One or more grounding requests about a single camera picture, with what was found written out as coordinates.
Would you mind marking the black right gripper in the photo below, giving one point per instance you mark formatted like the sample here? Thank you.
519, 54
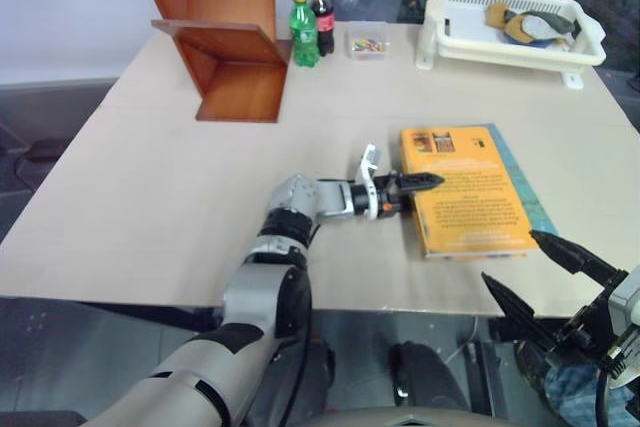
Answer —
585, 332

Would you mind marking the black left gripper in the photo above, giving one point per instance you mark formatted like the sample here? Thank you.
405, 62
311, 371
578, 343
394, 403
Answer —
391, 188

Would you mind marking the orange book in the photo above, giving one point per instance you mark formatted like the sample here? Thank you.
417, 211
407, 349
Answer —
465, 197

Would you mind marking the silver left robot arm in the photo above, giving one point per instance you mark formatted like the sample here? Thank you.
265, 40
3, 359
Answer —
260, 292

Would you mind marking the wooden bookshelf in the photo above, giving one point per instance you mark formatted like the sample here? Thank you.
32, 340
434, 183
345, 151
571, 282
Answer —
240, 92

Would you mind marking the person in blue jeans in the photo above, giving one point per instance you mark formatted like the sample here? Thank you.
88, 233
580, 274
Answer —
575, 397

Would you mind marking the white plastic basket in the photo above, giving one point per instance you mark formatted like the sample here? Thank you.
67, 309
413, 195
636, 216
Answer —
465, 42

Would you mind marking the clear box of colourful bits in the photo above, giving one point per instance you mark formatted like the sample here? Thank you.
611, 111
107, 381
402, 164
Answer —
368, 43

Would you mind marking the tan felt piece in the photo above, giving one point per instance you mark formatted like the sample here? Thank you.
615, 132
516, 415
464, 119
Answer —
496, 14

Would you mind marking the dark cola bottle red cap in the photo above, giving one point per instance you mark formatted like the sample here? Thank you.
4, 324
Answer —
325, 22

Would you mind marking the green plastic soda bottle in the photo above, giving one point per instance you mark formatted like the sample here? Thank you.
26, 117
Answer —
304, 32

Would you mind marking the black chair base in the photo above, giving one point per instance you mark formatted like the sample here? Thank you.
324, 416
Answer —
40, 157

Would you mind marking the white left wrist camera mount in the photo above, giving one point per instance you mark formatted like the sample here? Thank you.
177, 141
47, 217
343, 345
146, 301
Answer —
369, 157

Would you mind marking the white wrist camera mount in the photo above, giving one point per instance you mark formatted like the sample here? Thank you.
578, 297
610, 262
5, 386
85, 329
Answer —
627, 302
369, 157

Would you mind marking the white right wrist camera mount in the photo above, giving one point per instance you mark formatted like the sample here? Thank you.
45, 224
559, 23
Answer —
627, 302

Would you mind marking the dark table frame bar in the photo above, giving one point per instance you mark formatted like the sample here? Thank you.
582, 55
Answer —
150, 316

